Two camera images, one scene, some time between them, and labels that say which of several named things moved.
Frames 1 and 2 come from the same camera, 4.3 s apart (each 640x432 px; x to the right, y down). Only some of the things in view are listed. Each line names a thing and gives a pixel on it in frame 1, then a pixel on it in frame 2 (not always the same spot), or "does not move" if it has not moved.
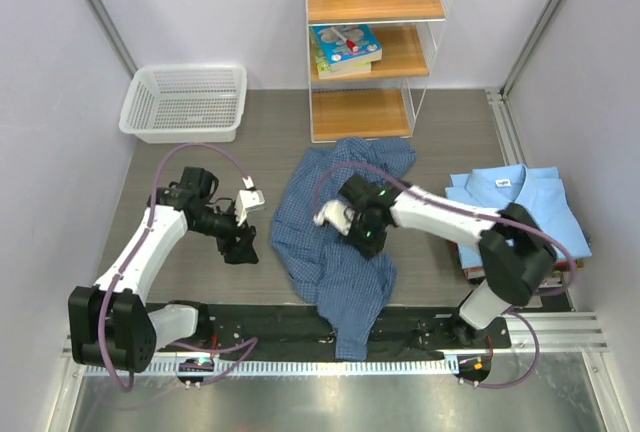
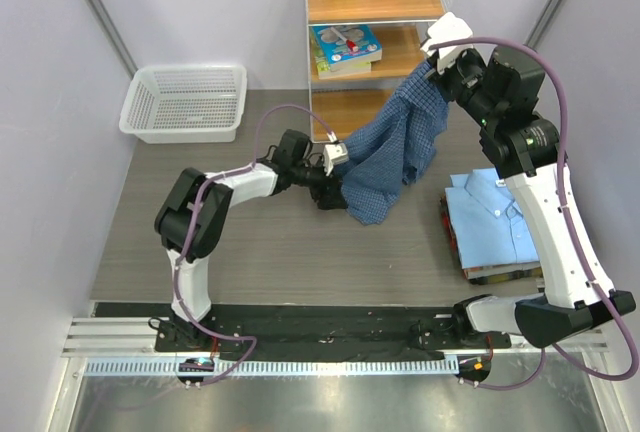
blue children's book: (348, 45) does not move
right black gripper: (368, 247) -> (469, 56)
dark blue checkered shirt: (326, 266) -> (394, 147)
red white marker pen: (350, 44) does not move
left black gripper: (241, 250) -> (331, 198)
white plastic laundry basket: (184, 103) does not move
